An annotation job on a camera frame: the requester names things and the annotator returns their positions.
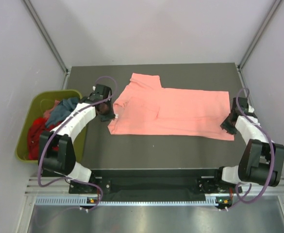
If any salmon pink t shirt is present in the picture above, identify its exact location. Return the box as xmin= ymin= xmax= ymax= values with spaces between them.
xmin=108 ymin=73 xmax=234 ymax=141

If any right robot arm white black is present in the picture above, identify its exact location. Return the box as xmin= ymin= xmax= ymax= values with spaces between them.
xmin=213 ymin=97 xmax=284 ymax=192

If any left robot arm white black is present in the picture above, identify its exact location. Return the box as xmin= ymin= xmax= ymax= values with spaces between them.
xmin=37 ymin=84 xmax=115 ymax=193

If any grey blue t shirt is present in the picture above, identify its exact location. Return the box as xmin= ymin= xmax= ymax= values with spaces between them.
xmin=45 ymin=97 xmax=80 ymax=128

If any olive green plastic bin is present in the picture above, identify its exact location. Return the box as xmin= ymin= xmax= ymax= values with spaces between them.
xmin=15 ymin=89 xmax=83 ymax=164

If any red t shirt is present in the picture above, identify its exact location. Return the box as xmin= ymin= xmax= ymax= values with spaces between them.
xmin=27 ymin=117 xmax=48 ymax=160

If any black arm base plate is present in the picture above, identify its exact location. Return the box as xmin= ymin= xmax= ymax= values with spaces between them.
xmin=68 ymin=176 xmax=242 ymax=195

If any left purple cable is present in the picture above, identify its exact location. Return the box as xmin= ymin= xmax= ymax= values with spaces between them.
xmin=36 ymin=75 xmax=119 ymax=211

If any slotted grey cable duct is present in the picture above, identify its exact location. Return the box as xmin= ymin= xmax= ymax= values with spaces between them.
xmin=35 ymin=196 xmax=230 ymax=206

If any right aluminium corner post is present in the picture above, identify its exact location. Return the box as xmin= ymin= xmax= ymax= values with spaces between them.
xmin=237 ymin=0 xmax=284 ymax=72

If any aluminium corner post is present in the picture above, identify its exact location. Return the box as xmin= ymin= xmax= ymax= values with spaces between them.
xmin=237 ymin=0 xmax=284 ymax=72
xmin=21 ymin=0 xmax=68 ymax=74

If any left aluminium corner post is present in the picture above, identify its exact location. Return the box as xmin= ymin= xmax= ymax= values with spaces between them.
xmin=21 ymin=0 xmax=68 ymax=74

